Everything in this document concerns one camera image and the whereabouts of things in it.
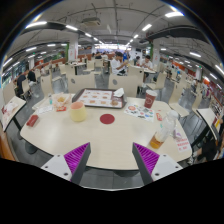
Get ceiling air conditioner unit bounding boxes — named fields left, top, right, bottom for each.
left=81, top=17, right=102, bottom=28

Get red paper cup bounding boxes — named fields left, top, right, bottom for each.
left=143, top=89, right=158, bottom=110

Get beige chair round hole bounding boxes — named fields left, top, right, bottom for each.
left=67, top=73, right=97, bottom=94
left=108, top=74, right=139, bottom=98

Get clear plastic bottle white cap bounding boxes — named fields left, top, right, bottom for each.
left=148, top=109, right=180, bottom=150

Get beige dining chairs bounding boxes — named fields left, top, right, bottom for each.
left=3, top=56, right=208, bottom=113

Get colourful sticker sheet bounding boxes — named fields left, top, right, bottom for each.
left=123, top=103, right=156, bottom=123

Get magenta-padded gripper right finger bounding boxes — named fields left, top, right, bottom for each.
left=131, top=142, right=184, bottom=186

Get brown food tray paper liner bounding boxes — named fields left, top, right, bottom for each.
left=71, top=87, right=128, bottom=110

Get food wrapper with fries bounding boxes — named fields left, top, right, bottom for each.
left=51, top=92, right=73, bottom=112

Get crumpled white napkin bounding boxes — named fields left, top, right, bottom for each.
left=113, top=87, right=126, bottom=98

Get white leaflet red print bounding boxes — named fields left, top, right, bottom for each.
left=174, top=136, right=191, bottom=154

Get flat round red coaster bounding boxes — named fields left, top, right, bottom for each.
left=99, top=113, right=116, bottom=125

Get white paper receipt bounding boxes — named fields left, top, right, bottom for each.
left=34, top=104, right=54, bottom=115

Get ceiling lights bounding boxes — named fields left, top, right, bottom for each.
left=1, top=11, right=224, bottom=89

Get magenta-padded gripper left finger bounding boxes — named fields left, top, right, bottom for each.
left=40, top=142, right=92, bottom=186

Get yellow cup pink inside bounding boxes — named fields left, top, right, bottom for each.
left=69, top=101, right=88, bottom=123

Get beige dining table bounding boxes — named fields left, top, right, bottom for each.
left=196, top=107, right=222, bottom=141
left=0, top=95, right=27, bottom=133

